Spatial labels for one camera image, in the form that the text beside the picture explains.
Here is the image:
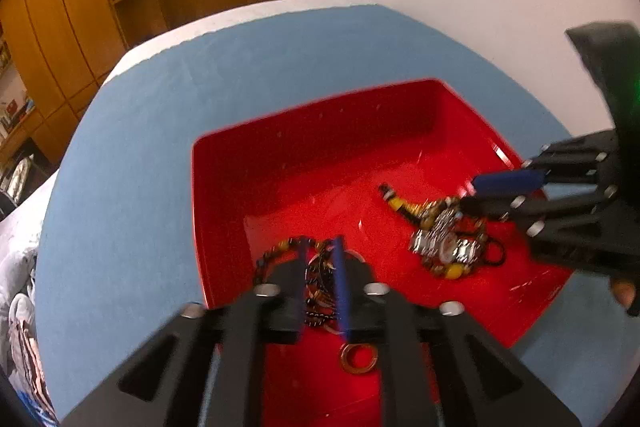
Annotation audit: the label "dark green bead bracelet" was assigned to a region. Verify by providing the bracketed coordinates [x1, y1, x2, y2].
[252, 237, 302, 284]

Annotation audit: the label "red rectangular box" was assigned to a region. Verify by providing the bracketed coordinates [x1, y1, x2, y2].
[191, 78, 577, 427]

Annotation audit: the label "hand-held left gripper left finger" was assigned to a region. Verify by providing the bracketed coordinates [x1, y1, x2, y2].
[60, 235, 312, 427]

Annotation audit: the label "wooden wardrobe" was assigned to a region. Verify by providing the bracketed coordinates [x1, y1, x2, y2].
[0, 0, 168, 168]

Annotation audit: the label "dark bead and chain bracelets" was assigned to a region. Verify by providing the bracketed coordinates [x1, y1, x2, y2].
[307, 248, 371, 337]

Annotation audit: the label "blue table cloth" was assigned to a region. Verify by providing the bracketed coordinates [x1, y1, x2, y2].
[34, 4, 640, 427]

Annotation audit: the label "yellow and black bead bracelet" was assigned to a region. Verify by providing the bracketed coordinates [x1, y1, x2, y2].
[378, 184, 490, 281]

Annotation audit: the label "black thin ring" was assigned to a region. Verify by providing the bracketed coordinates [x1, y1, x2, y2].
[477, 236, 507, 268]

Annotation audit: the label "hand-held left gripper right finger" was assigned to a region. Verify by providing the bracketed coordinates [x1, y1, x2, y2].
[333, 234, 582, 427]

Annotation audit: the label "dark bead necklace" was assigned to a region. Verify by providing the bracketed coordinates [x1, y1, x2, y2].
[304, 241, 338, 329]

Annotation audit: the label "person's right hand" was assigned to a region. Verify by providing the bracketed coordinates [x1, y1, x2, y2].
[609, 279, 639, 319]

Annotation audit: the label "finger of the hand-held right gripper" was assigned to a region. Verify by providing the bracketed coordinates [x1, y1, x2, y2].
[472, 129, 622, 196]
[459, 186, 627, 260]

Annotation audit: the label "silver wristwatch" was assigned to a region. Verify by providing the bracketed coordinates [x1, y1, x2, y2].
[408, 206, 484, 266]

